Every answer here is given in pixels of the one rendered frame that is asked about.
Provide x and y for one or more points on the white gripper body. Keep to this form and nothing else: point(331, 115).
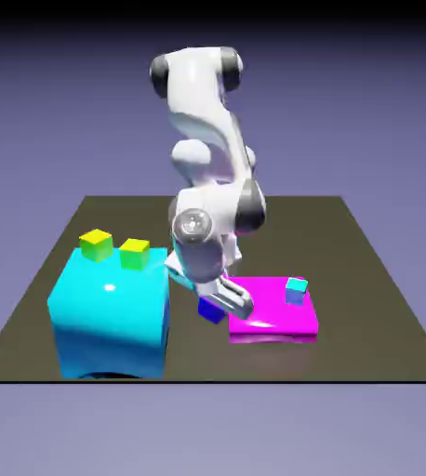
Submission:
point(231, 297)

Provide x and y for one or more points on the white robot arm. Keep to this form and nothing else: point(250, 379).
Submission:
point(213, 111)

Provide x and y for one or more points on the small blue cube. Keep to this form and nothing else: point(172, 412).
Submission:
point(210, 311)

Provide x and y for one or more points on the small cyan cube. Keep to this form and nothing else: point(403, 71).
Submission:
point(296, 292)

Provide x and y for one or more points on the small yellow cube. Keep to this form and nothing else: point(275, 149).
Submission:
point(135, 254)
point(96, 245)

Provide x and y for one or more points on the large magenta box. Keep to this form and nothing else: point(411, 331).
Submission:
point(272, 316)

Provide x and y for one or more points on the large cyan box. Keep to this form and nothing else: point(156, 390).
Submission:
point(109, 308)

